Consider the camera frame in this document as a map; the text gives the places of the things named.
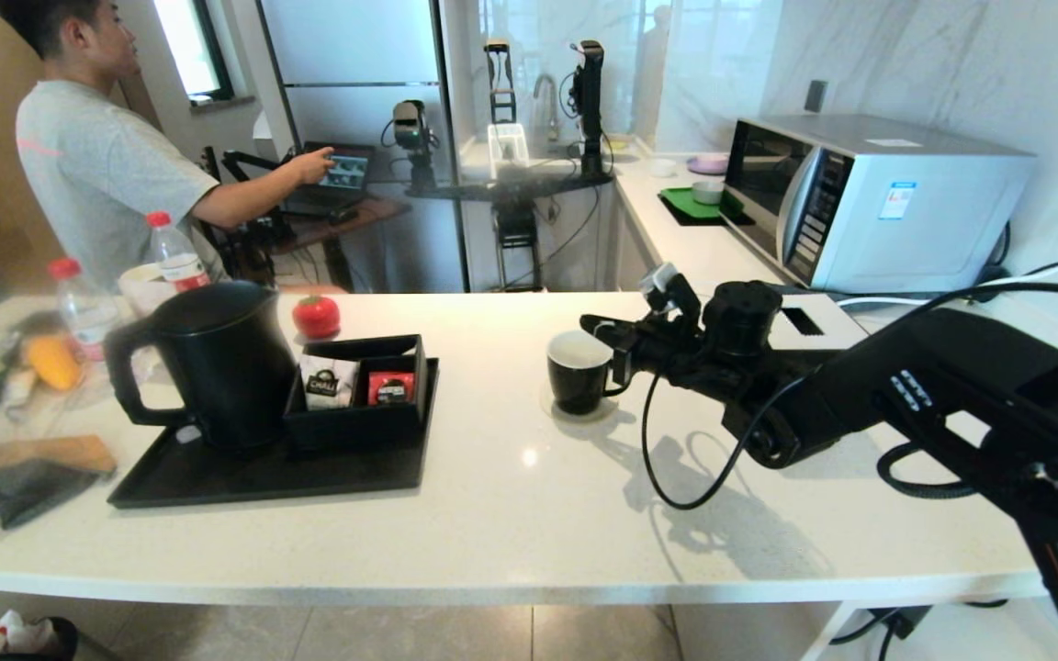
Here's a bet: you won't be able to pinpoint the black electric kettle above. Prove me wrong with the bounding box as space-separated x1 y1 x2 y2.
104 282 298 451

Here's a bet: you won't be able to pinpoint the white paper cup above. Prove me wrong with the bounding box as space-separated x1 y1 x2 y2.
118 264 174 318

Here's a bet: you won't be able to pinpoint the white tea bag packet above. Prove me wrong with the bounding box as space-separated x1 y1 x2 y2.
298 356 361 411

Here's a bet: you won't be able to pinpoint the black mug white inside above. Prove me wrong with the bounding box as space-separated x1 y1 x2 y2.
546 330 629 416

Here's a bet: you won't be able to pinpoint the white base cabinet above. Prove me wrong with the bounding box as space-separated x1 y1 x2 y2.
616 184 677 293

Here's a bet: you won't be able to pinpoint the round clear coaster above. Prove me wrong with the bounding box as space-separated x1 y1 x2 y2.
539 386 620 425

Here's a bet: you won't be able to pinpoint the green tray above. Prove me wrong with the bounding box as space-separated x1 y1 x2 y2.
658 188 750 229

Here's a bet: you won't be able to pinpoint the black tissue box white top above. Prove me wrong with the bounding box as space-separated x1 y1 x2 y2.
768 294 872 357

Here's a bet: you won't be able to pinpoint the chrome kitchen faucet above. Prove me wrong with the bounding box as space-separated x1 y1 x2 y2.
534 73 559 143

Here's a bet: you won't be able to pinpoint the red coffee sachet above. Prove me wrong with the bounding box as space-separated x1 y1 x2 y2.
367 372 416 408

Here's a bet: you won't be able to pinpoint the silver microwave oven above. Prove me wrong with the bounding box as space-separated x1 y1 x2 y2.
718 114 1037 297

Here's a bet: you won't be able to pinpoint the brown wooden desk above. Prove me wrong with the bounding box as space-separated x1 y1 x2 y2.
253 197 411 295

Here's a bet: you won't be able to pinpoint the black compartment sachet box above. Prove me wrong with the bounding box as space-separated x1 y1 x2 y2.
284 335 429 453

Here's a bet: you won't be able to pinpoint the red tomato shaped ornament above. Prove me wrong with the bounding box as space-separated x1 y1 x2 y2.
291 294 343 342

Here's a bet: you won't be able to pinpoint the black laptop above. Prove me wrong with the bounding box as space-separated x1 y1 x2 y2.
286 142 376 218

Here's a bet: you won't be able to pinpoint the black serving tray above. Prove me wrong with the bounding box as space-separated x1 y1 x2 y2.
107 358 440 510

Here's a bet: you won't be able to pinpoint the clear water bottle red cap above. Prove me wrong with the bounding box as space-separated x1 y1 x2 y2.
47 258 124 364
145 211 211 292

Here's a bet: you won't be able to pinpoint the black framed window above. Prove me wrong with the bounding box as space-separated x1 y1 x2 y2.
151 0 236 109

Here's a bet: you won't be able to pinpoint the man in grey t-shirt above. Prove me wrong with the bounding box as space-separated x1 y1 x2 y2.
0 0 337 290

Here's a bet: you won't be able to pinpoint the orange yellow item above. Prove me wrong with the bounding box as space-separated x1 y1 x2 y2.
24 336 84 394

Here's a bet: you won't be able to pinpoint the brown cork pad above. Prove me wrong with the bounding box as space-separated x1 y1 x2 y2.
0 435 118 478

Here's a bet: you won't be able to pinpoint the black waste bin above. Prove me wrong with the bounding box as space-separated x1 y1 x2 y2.
0 617 80 661

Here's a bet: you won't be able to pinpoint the black cloth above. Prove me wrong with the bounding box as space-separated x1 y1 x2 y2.
0 459 107 538

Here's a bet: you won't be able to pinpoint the white crumpled paper waste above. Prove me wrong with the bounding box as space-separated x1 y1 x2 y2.
0 611 57 661

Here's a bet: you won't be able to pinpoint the white power cable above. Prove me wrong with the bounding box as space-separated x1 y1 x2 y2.
834 197 1058 310

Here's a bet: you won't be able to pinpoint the white wire rack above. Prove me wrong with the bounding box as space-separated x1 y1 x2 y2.
487 124 530 182

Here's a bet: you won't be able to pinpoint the black clamp frame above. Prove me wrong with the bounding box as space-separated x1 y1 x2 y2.
483 39 518 127

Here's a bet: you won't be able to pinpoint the black plug and cables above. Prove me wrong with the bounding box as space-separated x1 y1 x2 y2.
827 599 1012 661

